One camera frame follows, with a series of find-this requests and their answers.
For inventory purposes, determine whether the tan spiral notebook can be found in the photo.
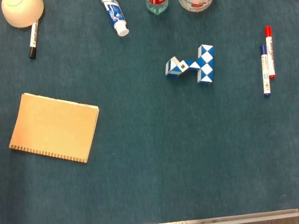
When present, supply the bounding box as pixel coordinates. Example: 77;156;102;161
3;84;106;172

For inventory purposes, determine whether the blue white toothpaste tube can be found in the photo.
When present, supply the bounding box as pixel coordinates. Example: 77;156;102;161
95;0;130;40

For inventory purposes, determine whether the blue white snake puzzle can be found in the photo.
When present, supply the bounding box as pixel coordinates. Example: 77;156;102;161
162;42;218;91

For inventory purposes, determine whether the red whiteboard marker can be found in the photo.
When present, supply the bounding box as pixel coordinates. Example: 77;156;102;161
263;25;278;80

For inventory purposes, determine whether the cream upturned bowl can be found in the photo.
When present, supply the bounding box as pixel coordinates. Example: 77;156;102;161
0;0;47;30

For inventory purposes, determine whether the blue felt table cloth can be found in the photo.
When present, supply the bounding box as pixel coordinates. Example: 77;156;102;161
0;0;299;224

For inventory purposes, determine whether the black whiteboard marker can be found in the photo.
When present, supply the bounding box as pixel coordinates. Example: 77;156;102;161
25;20;43;60

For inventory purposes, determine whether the blue whiteboard marker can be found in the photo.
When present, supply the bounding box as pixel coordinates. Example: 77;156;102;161
258;44;272;97

